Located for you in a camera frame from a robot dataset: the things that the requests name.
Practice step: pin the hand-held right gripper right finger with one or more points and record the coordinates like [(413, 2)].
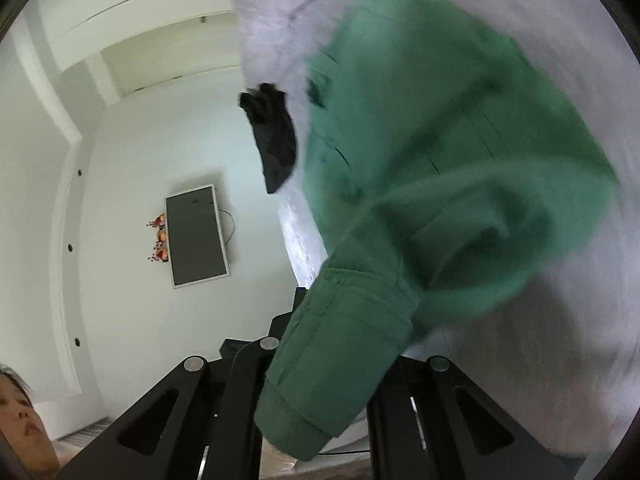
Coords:
[(395, 425)]

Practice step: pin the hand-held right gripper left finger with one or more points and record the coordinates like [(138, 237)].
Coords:
[(250, 375)]

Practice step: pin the green work jacket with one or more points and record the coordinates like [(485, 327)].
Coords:
[(440, 170)]

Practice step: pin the lavender patterned bedspread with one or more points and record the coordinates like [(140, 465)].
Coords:
[(550, 340)]

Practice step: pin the person's face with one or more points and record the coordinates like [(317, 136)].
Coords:
[(22, 425)]

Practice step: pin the black garment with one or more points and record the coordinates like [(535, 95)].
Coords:
[(275, 140)]

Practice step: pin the white wardrobe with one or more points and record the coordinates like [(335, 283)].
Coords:
[(145, 5)]

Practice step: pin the wall-mounted television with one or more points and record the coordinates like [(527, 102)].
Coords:
[(195, 235)]

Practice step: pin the red wall decoration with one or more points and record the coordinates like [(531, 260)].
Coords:
[(161, 237)]

